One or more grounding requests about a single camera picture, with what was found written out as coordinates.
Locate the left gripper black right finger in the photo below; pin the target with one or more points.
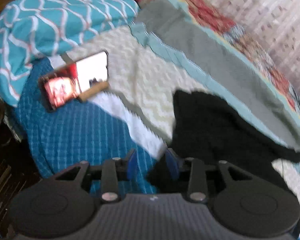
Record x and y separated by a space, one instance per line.
242 202

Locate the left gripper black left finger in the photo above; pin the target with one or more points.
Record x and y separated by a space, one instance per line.
67 201

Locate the black pant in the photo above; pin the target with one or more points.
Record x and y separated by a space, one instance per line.
208 128

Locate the blue checked cloth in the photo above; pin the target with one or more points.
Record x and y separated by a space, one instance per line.
76 132

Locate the smartphone with lit screen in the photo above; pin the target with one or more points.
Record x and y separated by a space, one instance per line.
79 80

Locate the grey teal-bordered blanket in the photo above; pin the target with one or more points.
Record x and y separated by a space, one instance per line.
169 30

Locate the cream zigzag bedsheet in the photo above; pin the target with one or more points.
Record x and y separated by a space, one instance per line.
142 84

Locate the teal lattice patterned pillow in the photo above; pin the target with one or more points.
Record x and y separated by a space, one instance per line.
30 29

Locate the red patterned quilt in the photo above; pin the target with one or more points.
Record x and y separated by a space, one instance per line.
207 15

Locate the patterned beige curtain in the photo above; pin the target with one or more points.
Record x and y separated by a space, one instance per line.
276 25

